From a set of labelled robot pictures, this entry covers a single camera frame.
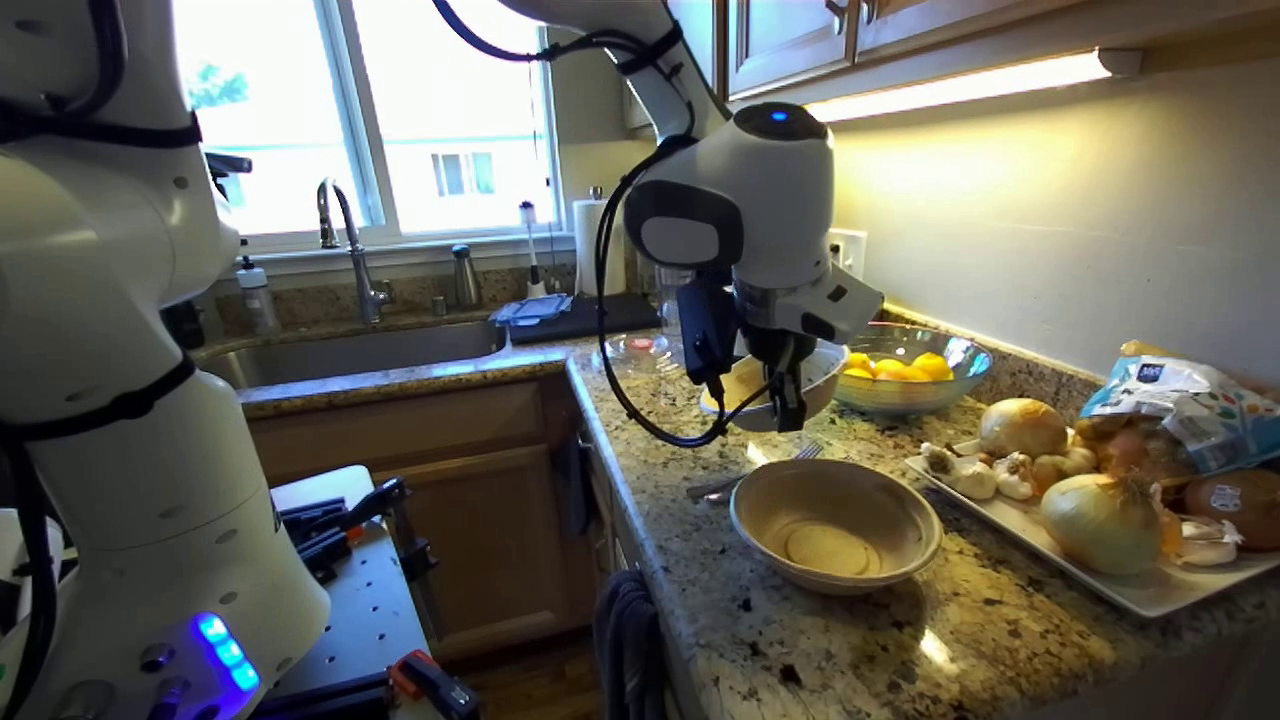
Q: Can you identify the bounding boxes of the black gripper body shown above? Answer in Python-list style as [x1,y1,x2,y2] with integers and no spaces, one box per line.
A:
[738,325,820,380]

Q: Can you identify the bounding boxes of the clean beige bowl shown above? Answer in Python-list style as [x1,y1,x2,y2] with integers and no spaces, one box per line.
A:
[722,457,949,600]

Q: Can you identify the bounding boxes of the clear glass bowl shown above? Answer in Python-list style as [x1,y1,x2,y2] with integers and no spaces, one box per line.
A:
[832,315,994,420]

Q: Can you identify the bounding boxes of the yellow lemon pieces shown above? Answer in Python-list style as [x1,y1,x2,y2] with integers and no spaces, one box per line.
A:
[836,348,954,391]

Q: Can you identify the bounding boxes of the clear glass dome lid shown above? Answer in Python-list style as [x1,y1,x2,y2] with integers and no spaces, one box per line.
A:
[602,328,697,391]

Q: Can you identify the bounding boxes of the black ribbed drying mat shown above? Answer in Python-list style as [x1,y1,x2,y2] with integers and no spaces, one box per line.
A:
[563,291,663,337]

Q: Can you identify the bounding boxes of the white mushrooms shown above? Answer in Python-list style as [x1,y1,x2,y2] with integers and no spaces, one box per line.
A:
[915,437,1071,508]

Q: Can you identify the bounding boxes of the yellow onion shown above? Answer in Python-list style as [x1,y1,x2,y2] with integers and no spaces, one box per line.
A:
[1036,469,1162,581]
[976,391,1071,464]

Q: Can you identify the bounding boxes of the large blue lid plastic container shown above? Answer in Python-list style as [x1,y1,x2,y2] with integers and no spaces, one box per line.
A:
[485,291,575,351]

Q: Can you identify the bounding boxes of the dish brush wand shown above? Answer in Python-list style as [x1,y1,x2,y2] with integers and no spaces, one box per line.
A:
[517,195,551,305]

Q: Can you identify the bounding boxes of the dark blue hanging towel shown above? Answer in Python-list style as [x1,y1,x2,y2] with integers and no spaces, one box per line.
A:
[589,569,670,720]

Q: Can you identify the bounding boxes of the wooden upper cabinet door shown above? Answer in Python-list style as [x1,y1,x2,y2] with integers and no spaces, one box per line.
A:
[722,0,857,102]
[852,0,1085,59]

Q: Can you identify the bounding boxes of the wooden cabinet door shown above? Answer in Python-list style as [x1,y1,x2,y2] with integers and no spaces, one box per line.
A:
[242,385,602,663]
[722,0,857,102]
[852,0,1085,59]

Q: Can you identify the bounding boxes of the under cabinet light strip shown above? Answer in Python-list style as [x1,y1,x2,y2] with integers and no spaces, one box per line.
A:
[804,48,1117,128]

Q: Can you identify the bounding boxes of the metal sink sprayer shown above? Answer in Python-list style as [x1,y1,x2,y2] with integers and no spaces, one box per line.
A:
[446,239,488,314]

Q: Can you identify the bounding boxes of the brown root vegetable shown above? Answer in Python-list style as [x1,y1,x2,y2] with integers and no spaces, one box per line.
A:
[1071,416,1175,493]
[1175,464,1280,553]

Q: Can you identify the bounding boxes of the wooden lower cabinet door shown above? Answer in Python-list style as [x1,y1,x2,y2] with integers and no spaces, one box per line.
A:
[242,385,602,663]

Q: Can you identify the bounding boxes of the blue and white plastic bag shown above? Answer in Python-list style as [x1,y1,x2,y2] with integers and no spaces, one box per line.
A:
[1077,348,1280,480]

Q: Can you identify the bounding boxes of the white rectangular tray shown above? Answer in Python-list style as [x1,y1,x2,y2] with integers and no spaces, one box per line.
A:
[910,437,1280,625]

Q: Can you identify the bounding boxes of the steel kitchen sink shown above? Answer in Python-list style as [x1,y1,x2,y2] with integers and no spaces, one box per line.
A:
[197,315,509,391]

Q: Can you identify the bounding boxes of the metal kitchen faucet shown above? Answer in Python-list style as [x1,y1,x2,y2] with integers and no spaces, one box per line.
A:
[312,178,390,328]

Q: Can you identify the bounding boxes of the white garlic bulb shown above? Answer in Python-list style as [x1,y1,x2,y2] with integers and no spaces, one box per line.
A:
[1167,513,1247,572]

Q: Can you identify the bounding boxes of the orange and black tool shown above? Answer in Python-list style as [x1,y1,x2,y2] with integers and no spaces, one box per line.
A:
[382,648,485,720]

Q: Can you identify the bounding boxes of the black clamp tool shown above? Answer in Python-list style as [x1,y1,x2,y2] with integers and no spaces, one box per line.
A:
[272,477,411,584]

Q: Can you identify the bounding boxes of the grey robot cart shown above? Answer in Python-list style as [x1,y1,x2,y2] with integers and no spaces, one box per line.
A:
[257,459,443,720]

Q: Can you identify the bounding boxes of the white framed window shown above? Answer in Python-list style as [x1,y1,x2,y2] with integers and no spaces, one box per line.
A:
[169,0,571,257]

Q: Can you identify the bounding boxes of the clear soap dispenser bottle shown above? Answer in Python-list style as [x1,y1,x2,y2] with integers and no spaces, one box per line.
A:
[231,251,281,337]

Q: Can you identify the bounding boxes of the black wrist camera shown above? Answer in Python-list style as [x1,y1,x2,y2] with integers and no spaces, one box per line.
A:
[670,266,743,385]

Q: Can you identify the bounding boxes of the white wall outlet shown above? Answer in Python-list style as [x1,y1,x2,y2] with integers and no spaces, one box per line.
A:
[825,224,870,282]

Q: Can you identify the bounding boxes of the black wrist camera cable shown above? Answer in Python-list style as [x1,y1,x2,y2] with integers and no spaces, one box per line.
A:
[428,0,751,451]

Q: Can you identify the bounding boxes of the black camera on stand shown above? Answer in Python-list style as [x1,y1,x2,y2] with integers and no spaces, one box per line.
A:
[197,148,257,251]

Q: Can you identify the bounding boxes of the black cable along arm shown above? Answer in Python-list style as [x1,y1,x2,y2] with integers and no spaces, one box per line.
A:
[0,0,207,720]

